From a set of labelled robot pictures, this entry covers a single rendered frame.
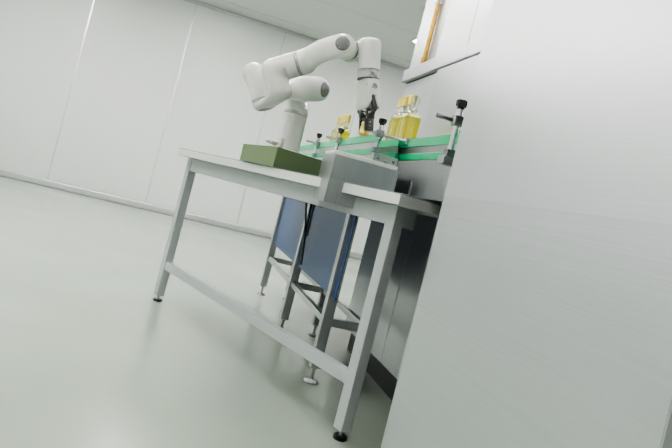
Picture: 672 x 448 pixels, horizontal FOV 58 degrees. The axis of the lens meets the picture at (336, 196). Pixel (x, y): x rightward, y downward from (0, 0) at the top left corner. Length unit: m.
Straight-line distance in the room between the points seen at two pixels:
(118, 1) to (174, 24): 0.71
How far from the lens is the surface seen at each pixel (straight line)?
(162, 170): 8.04
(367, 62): 2.02
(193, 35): 8.20
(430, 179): 1.87
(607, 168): 0.91
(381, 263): 1.80
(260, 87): 2.17
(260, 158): 2.35
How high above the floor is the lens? 0.68
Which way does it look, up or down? 1 degrees up
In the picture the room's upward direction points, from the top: 14 degrees clockwise
